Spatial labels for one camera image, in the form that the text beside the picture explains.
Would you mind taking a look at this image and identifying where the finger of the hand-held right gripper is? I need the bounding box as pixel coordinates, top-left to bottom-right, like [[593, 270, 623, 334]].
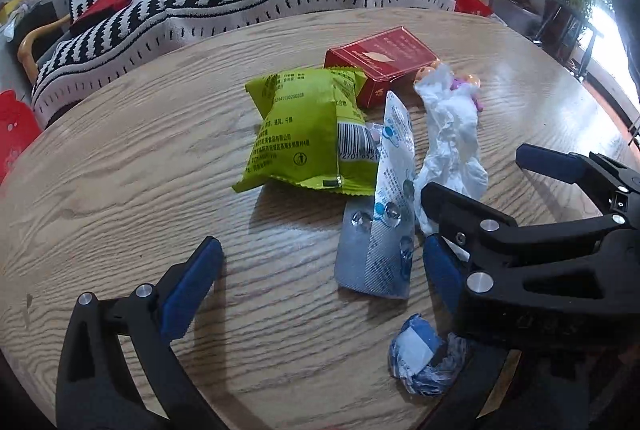
[[516, 143, 640, 228], [420, 182, 640, 351]]

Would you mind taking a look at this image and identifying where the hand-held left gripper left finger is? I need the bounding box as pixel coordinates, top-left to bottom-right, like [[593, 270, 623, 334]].
[[56, 236, 225, 430]]

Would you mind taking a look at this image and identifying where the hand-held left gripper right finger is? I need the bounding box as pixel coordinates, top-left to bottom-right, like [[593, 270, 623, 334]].
[[422, 234, 596, 430]]

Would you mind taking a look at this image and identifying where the silver blister pack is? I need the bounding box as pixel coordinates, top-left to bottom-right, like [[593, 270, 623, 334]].
[[336, 90, 417, 299]]

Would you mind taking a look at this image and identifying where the blue white wrapper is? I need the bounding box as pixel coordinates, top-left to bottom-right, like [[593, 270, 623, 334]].
[[389, 314, 471, 396]]

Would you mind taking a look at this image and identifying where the white tissue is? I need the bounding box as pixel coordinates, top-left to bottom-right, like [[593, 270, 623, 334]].
[[412, 62, 488, 235]]

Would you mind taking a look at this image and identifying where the small orange purple toy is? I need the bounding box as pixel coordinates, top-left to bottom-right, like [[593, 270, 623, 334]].
[[415, 64, 485, 113]]

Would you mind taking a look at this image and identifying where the dark plant stand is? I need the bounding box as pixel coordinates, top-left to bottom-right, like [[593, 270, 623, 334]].
[[537, 0, 601, 80]]

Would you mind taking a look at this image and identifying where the plain red stool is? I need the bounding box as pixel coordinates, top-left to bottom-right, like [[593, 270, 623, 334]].
[[455, 0, 493, 18]]

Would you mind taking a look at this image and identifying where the green snack packet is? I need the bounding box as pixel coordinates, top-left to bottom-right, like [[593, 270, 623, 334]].
[[231, 66, 381, 197]]

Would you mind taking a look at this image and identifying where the red cardboard box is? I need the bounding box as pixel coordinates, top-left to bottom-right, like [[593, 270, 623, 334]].
[[324, 26, 441, 109]]

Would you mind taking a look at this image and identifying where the red pig-shaped stool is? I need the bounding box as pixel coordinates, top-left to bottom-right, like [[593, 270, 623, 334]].
[[0, 90, 43, 183]]

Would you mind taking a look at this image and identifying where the black speaker box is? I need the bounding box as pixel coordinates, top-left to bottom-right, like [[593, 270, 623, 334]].
[[15, 1, 60, 35]]

